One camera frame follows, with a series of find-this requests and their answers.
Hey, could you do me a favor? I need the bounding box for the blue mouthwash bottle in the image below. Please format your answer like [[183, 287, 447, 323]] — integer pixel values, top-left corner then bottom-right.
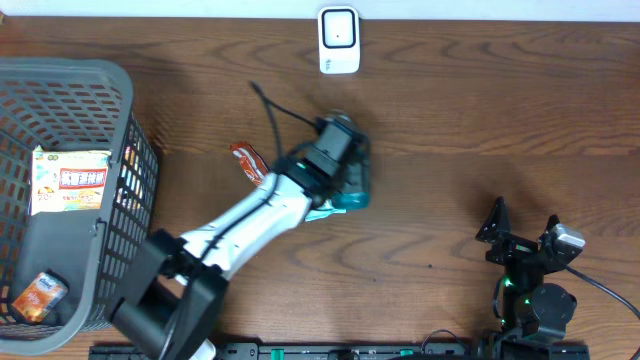
[[331, 113, 371, 212]]

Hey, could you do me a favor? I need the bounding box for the white barcode scanner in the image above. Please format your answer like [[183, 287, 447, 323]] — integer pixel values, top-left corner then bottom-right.
[[317, 5, 361, 75]]

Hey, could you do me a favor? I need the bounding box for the orange small tissue packet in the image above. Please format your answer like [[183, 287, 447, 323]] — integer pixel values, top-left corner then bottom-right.
[[12, 272, 68, 323]]

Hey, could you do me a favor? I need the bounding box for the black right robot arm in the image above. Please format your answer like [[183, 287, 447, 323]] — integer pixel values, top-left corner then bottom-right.
[[476, 197, 586, 344]]

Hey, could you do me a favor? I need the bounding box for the orange snack bar wrapper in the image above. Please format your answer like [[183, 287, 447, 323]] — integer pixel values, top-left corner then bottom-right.
[[230, 141, 270, 186]]

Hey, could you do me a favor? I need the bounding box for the teal wet wipes pack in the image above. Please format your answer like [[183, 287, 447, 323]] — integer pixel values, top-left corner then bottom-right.
[[305, 208, 346, 222]]

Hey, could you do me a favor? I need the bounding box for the yellow tissue pack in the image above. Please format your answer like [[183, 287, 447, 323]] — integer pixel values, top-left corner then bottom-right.
[[31, 146, 111, 215]]

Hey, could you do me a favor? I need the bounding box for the grey plastic shopping basket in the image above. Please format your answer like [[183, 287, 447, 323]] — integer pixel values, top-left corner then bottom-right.
[[1, 57, 159, 356]]

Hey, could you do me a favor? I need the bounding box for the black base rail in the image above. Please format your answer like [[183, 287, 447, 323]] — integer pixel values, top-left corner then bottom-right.
[[89, 341, 591, 360]]

